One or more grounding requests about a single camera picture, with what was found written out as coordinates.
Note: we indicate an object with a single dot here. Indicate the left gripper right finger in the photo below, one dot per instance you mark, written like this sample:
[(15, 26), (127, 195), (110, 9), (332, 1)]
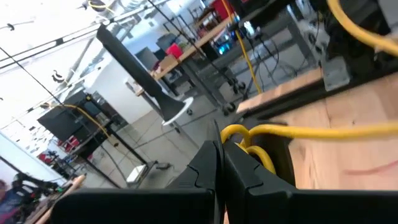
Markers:
[(280, 207)]

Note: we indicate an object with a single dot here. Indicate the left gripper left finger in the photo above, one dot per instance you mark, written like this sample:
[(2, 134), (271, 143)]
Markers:
[(140, 207)]

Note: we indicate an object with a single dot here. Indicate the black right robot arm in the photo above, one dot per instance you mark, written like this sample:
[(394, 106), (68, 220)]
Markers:
[(351, 46)]

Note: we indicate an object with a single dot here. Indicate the white floor box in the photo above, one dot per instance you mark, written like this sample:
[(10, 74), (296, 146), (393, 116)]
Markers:
[(136, 173)]

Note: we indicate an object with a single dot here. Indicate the person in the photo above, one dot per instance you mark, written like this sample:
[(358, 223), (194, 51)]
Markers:
[(12, 205)]

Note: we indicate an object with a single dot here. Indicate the white disc black pole stand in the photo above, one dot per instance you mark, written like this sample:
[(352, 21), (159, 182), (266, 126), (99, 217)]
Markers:
[(140, 74)]

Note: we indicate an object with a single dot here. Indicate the wooden workbench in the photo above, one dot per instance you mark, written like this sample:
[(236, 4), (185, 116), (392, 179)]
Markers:
[(192, 51)]

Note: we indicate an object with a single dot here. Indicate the black metal table frame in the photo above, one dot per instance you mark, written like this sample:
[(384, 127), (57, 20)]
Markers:
[(295, 99)]

